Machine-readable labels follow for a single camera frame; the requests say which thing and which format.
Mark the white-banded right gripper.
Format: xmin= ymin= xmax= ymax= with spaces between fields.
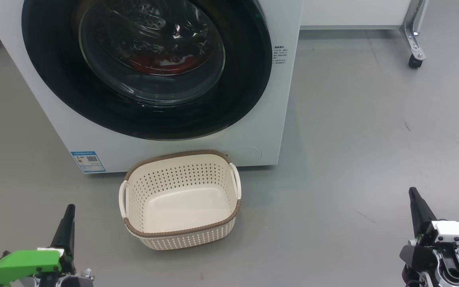
xmin=399 ymin=187 xmax=459 ymax=287

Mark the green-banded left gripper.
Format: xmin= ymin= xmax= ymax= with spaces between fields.
xmin=0 ymin=204 xmax=94 ymax=287

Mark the washing machine glass door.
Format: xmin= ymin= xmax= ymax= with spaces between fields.
xmin=22 ymin=0 xmax=273 ymax=141

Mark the red and white garment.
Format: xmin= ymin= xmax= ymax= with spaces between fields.
xmin=128 ymin=51 xmax=199 ymax=76

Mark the cream perforated laundry basket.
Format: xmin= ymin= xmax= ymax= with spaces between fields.
xmin=119 ymin=150 xmax=242 ymax=251

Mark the white front-load washing machine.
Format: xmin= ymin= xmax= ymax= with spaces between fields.
xmin=0 ymin=0 xmax=304 ymax=174

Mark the blue energy label sticker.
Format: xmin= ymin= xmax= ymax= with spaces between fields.
xmin=71 ymin=151 xmax=106 ymax=174

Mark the metal leg with caster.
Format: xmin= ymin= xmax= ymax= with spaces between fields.
xmin=399 ymin=0 xmax=430 ymax=69

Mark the small printed warning label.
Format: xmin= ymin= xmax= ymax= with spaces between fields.
xmin=273 ymin=45 xmax=288 ymax=65

